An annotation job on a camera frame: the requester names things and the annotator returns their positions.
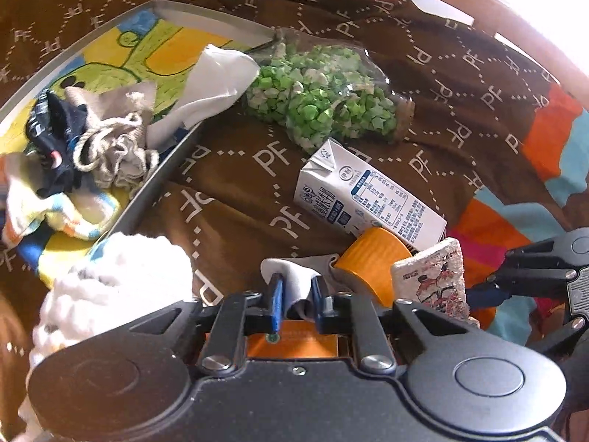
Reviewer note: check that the white milk carton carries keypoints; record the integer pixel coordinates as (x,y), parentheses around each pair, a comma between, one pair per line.
(368,193)

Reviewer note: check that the navy sock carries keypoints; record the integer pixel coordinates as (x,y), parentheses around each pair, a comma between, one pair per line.
(50,147)

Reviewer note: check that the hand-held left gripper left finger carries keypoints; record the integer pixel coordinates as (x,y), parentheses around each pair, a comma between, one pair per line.
(276,306)

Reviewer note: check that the orange box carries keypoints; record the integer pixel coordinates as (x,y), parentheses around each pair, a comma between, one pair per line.
(294,343)

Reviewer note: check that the brown printed blanket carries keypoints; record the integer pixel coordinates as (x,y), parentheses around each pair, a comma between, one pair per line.
(230,184)

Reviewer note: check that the white grey sock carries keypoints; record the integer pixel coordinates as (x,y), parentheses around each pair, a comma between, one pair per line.
(297,281)

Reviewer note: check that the green cartoon drawing paper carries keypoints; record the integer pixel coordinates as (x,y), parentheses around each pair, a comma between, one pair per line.
(138,50)

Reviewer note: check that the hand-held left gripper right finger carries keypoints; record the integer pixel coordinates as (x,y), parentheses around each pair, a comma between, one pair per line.
(320,306)

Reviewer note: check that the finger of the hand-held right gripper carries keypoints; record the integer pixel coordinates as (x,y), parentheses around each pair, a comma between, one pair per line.
(554,338)
(487,295)

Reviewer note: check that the striped sock with yellow cuff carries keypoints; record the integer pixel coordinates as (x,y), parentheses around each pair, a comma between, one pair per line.
(69,214)

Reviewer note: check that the white fluffy cloth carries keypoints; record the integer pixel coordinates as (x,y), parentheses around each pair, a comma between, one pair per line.
(115,276)

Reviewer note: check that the wooden bed rail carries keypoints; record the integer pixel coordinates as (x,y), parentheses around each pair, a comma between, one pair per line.
(460,14)

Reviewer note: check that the white triangular pouch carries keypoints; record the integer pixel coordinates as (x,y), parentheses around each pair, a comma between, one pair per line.
(216,73)

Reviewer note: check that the grey metal tray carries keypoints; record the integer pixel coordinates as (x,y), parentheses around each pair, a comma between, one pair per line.
(152,188)

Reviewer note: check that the glass jar of green stars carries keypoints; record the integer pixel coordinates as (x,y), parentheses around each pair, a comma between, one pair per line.
(322,101)

